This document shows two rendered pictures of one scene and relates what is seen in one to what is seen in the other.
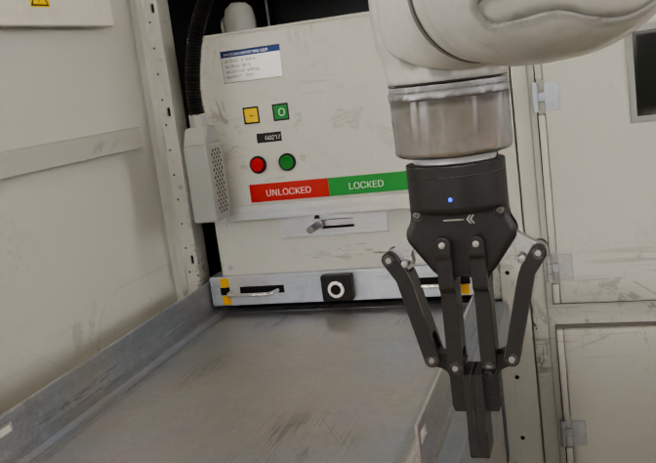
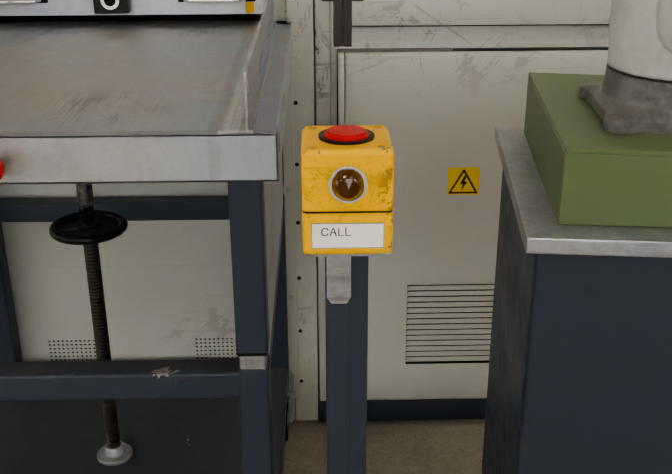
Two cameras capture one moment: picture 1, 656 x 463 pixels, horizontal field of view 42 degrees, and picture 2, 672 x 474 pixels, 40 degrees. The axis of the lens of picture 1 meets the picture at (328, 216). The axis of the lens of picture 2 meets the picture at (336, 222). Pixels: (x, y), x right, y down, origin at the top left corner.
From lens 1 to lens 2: 0.24 m
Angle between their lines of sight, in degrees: 22
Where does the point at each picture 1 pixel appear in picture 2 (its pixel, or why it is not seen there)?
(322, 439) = (130, 108)
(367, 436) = (178, 106)
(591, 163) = not seen: outside the picture
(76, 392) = not seen: outside the picture
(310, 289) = (79, 0)
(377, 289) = (155, 4)
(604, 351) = (382, 75)
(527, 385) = (305, 111)
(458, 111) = not seen: outside the picture
